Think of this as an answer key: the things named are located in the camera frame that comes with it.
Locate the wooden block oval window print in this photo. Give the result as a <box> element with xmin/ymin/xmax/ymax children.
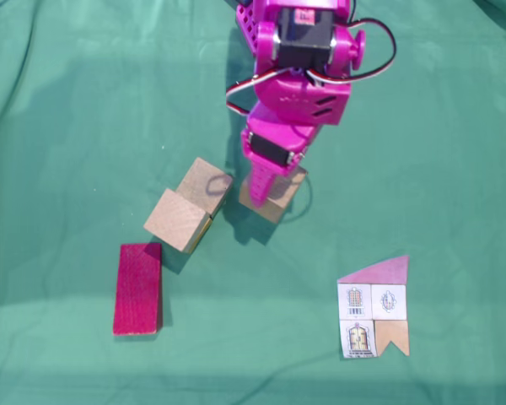
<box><xmin>143</xmin><ymin>187</ymin><xmax>212</xmax><ymax>253</ymax></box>

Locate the wooden block door print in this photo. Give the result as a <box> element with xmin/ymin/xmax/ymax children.
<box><xmin>175</xmin><ymin>157</ymin><xmax>234</xmax><ymax>216</ymax></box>

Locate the paper house picture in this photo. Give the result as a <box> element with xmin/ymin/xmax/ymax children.
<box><xmin>336</xmin><ymin>255</ymin><xmax>411</xmax><ymax>360</ymax></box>

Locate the wrist motor servo cable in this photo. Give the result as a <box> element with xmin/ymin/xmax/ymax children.
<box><xmin>307</xmin><ymin>17</ymin><xmax>398</xmax><ymax>84</ymax></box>

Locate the green cloth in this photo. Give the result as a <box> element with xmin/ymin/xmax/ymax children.
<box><xmin>0</xmin><ymin>0</ymin><xmax>506</xmax><ymax>405</ymax></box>

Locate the red wooden wedge block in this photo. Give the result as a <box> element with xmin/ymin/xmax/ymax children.
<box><xmin>112</xmin><ymin>242</ymin><xmax>164</xmax><ymax>337</ymax></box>

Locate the gripper motor servo cable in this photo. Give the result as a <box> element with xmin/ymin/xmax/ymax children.
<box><xmin>225</xmin><ymin>69</ymin><xmax>288</xmax><ymax>117</ymax></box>

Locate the wooden block balcony window print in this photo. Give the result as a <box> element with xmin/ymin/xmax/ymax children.
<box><xmin>238</xmin><ymin>165</ymin><xmax>309</xmax><ymax>224</ymax></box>

